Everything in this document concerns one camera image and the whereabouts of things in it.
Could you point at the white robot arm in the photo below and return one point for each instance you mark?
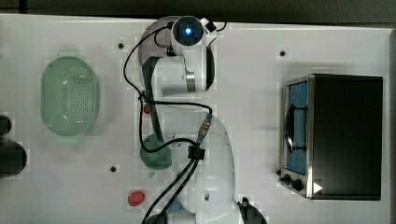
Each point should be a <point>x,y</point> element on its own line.
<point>187,132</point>

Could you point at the lilac round plate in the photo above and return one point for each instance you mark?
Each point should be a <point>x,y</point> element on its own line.
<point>156,45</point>

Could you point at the green mug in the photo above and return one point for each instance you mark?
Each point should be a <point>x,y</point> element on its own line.
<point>155,161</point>

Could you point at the blue mug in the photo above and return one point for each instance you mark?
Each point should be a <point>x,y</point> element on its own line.
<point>176,206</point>

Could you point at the large red strawberry toy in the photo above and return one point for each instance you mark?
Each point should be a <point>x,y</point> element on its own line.
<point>135,198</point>

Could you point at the green oval colander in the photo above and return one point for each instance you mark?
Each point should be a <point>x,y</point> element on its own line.
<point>69,96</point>

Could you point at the silver black toaster oven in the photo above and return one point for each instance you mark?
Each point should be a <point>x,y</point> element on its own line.
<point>332,137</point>

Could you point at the large black pan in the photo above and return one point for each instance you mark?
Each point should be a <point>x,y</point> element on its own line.
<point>13,159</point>

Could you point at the small black pot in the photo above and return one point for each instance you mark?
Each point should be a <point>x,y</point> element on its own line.
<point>5,125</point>

